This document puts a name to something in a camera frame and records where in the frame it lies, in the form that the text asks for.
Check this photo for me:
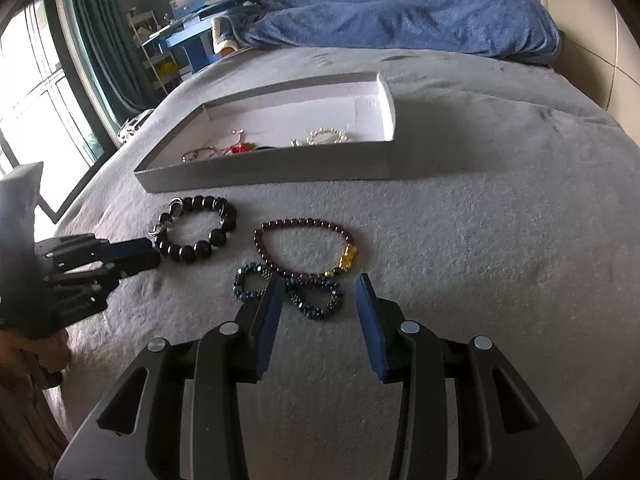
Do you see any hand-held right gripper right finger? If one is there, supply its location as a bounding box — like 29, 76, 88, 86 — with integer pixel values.
353, 272, 584, 480

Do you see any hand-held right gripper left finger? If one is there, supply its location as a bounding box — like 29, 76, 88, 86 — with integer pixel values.
52, 274, 286, 480

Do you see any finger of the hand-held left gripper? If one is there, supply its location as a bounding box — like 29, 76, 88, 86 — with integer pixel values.
34, 233, 154, 262
42, 252, 162, 322

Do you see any blue bead bracelet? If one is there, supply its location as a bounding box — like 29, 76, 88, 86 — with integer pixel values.
232, 263, 346, 322

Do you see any large black bead bracelet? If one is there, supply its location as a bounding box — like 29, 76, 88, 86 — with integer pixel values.
149, 195, 238, 266

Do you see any dark purple bead bracelet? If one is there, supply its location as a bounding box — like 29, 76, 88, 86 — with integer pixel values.
253, 217, 362, 281

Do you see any red bead bracelet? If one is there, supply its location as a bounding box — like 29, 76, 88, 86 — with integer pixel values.
216, 129, 257, 157

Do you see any grey cardboard box tray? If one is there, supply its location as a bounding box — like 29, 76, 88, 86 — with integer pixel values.
133, 72, 397, 194

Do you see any white pearl bracelet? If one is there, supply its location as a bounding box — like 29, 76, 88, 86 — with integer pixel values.
291, 128, 349, 148

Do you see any person's left hand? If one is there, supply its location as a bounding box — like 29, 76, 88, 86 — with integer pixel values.
0, 326, 71, 376

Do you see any grey plush bed blanket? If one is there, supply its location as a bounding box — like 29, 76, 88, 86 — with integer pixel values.
50, 45, 640, 480

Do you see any window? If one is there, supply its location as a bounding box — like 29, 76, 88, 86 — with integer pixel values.
0, 0, 110, 223

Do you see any white shelf rack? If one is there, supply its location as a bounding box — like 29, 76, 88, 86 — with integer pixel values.
125, 7, 182, 97

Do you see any teal curtain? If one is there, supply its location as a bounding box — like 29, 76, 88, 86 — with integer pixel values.
66, 0, 157, 127

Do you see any blue desk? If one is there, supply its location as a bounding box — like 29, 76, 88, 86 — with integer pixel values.
142, 0, 262, 82

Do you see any blue fleece blanket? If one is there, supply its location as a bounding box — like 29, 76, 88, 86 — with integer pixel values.
212, 0, 564, 66

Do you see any cream wardrobe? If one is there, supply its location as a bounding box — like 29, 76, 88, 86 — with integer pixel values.
537, 0, 640, 128

